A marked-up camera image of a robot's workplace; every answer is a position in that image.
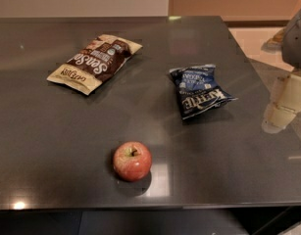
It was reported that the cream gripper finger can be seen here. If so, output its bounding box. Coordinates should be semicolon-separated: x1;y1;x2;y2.
262;103;296;134
271;71;301;113

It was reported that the brown chip bag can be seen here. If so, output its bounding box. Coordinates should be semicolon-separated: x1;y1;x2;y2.
47;34;142;95

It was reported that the blue Kettle chip bag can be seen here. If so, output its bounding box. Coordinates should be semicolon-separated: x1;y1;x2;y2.
170;64;236;119

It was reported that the red apple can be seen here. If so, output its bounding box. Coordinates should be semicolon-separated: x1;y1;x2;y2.
113;141;152;182

